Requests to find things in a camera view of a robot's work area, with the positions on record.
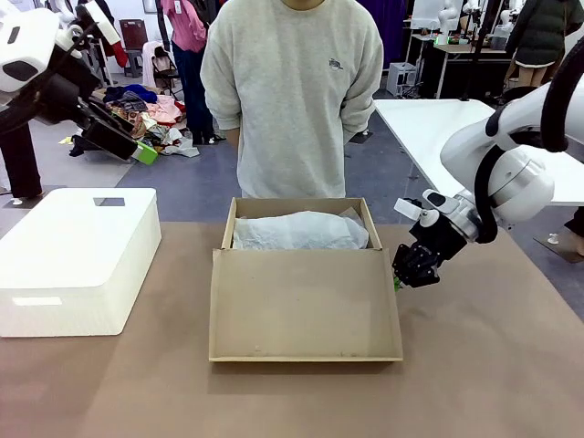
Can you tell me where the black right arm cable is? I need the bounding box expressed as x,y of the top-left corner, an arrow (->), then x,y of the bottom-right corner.
473,26 -> 584,245

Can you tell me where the grey desk with white legs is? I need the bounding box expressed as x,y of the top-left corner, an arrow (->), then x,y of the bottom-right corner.
89,36 -> 115,89

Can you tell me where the black tripod pole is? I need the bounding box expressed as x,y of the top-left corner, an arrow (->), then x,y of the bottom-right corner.
459,0 -> 502,102

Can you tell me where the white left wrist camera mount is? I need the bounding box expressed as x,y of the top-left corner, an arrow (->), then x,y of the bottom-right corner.
68,0 -> 117,45

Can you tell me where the red hanging garment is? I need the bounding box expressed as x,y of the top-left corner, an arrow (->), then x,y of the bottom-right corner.
110,39 -> 130,68

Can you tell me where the black background table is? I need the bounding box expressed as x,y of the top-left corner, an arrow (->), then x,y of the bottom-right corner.
404,34 -> 517,101

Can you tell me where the white table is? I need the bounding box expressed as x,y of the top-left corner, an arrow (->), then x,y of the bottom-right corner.
373,99 -> 584,207

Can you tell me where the brown cardboard shoe box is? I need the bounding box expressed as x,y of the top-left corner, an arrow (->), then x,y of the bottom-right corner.
208,196 -> 405,363

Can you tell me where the blue cloth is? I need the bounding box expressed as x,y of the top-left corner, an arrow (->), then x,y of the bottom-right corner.
121,83 -> 159,104

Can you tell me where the brown chair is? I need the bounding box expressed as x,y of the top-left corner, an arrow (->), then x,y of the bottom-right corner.
119,18 -> 150,78

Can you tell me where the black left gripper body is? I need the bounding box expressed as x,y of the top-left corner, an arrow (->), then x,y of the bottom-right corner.
31,47 -> 102,125

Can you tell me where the person in grey sweatshirt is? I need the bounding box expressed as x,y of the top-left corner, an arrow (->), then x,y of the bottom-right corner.
200,0 -> 385,200

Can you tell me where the figure in pink top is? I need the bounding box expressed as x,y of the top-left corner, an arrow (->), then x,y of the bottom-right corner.
162,0 -> 216,146

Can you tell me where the person in dark jacket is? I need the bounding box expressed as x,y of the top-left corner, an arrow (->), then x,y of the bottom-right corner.
501,0 -> 577,110

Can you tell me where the pink cloth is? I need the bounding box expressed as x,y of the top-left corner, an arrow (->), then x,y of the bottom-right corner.
144,94 -> 186,128

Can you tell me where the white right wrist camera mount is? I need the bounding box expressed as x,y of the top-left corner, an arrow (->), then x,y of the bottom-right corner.
393,196 -> 435,228

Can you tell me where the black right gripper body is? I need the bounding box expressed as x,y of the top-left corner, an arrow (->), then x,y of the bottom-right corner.
408,212 -> 469,271

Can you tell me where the black floor plate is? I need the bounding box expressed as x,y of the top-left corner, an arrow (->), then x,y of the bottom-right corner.
532,233 -> 584,265

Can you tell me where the white tissue paper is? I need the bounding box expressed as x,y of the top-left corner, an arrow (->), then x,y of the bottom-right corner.
232,206 -> 370,252

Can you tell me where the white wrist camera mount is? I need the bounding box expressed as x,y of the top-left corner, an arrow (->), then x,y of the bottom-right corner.
393,196 -> 435,228
68,0 -> 117,45

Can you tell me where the white small cabinet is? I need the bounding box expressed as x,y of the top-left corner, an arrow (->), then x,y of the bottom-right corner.
387,61 -> 419,99

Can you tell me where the white plastic storage bin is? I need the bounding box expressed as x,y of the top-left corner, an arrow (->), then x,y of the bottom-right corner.
0,187 -> 163,339

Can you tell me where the black folding chair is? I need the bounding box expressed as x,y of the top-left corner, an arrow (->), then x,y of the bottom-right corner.
142,40 -> 182,98

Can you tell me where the white crumpled cloth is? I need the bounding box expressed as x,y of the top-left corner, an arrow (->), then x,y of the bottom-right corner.
160,127 -> 202,159

